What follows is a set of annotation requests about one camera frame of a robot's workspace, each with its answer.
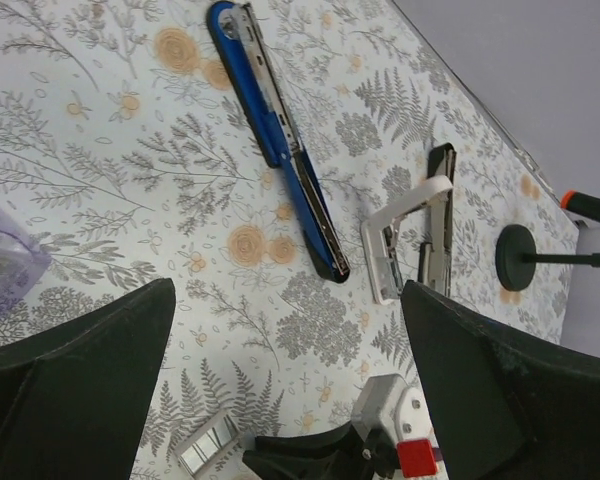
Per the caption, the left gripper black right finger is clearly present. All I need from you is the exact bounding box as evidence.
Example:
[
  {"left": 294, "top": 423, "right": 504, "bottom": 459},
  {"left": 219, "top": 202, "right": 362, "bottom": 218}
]
[{"left": 401, "top": 281, "right": 600, "bottom": 479}]

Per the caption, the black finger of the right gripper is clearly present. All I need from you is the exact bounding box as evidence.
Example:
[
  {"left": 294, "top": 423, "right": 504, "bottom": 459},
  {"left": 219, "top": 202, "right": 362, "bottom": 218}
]
[{"left": 242, "top": 422, "right": 395, "bottom": 480}]

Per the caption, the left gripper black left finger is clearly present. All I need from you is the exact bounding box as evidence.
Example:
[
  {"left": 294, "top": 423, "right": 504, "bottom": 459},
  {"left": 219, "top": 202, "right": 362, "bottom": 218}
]
[{"left": 0, "top": 279, "right": 176, "bottom": 479}]

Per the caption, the grey staple strip stack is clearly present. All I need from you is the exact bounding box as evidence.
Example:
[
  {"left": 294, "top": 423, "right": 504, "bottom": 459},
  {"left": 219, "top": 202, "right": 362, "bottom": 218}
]
[{"left": 174, "top": 410, "right": 240, "bottom": 479}]

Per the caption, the purple stapler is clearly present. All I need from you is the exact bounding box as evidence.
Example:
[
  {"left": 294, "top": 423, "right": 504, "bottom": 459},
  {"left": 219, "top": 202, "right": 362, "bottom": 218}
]
[{"left": 0, "top": 208, "right": 51, "bottom": 321}]

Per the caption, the white stapler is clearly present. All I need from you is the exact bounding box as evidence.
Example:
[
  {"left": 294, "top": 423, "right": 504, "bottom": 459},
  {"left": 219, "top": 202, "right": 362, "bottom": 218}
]
[{"left": 360, "top": 175, "right": 453, "bottom": 305}]

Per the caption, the blue stapler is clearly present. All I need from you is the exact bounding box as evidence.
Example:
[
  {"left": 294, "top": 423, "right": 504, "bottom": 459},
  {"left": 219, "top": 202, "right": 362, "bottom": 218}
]
[{"left": 206, "top": 1, "right": 350, "bottom": 284}]

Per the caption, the black microphone on stand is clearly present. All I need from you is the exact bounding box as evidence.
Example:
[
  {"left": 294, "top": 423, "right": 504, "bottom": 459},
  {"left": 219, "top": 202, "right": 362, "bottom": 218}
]
[{"left": 494, "top": 189, "right": 600, "bottom": 292}]

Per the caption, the floral table mat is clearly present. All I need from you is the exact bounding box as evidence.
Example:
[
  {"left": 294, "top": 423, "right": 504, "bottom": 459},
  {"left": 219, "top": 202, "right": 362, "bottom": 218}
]
[{"left": 0, "top": 1, "right": 578, "bottom": 479}]

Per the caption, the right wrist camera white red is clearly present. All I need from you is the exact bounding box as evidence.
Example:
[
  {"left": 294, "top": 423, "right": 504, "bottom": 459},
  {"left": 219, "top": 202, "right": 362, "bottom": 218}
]
[{"left": 351, "top": 374, "right": 442, "bottom": 479}]

